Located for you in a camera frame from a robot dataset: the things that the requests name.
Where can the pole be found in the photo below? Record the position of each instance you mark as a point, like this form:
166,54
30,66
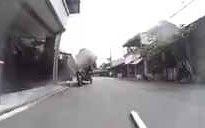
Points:
110,61

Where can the loaded tricycle vehicle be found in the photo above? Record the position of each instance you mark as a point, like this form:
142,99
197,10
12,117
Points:
85,66

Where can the grey asphalt road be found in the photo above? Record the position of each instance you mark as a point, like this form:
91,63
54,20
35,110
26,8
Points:
110,103

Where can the row of houses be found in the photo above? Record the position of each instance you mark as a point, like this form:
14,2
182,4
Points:
166,53

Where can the robot's own part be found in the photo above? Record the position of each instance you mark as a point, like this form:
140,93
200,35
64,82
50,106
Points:
137,119

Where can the grey concrete building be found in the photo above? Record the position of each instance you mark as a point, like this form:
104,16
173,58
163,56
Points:
26,43

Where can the concrete sidewalk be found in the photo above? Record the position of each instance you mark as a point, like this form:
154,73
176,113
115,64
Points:
23,96

